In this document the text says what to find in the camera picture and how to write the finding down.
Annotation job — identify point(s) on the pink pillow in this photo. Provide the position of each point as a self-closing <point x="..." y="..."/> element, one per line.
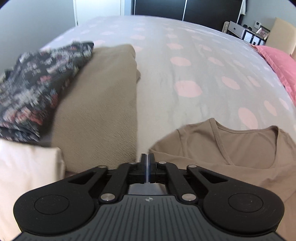
<point x="277" y="62"/>

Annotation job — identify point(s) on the white door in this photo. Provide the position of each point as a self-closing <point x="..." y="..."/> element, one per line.
<point x="99" y="10"/>

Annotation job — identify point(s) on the small picture frame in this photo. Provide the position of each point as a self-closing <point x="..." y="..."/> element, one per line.
<point x="263" y="33"/>

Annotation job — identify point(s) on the bed with pink-dotted grey sheet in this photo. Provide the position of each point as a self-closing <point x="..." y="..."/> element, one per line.
<point x="185" y="92"/>

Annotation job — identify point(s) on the white nightstand with dark drawers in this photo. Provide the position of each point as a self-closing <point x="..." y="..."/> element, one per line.
<point x="240" y="31"/>

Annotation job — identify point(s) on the beige padded headboard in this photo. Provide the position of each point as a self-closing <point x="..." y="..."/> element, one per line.
<point x="281" y="32"/>

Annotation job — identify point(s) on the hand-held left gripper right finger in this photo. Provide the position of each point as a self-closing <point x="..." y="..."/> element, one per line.
<point x="151" y="169"/>

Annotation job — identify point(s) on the dark floral garment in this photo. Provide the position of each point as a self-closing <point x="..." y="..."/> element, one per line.
<point x="34" y="92"/>

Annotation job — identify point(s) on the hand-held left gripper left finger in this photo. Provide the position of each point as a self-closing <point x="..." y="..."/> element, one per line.
<point x="144" y="169"/>

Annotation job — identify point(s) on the white wall thermostat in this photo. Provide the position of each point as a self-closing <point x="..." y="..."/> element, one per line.
<point x="257" y="24"/>

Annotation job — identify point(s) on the cream folded cloth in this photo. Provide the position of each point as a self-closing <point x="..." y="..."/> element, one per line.
<point x="25" y="176"/>

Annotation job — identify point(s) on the white hanging cloth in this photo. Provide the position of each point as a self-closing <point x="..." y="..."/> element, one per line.
<point x="243" y="7"/>

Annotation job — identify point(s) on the taupe long-sleeve shirt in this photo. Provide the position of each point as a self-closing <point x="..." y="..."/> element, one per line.
<point x="249" y="157"/>

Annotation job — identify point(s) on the olive folded garment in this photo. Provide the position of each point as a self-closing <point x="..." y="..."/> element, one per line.
<point x="99" y="111"/>

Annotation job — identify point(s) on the black wardrobe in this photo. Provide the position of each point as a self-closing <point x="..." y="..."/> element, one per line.
<point x="161" y="8"/>

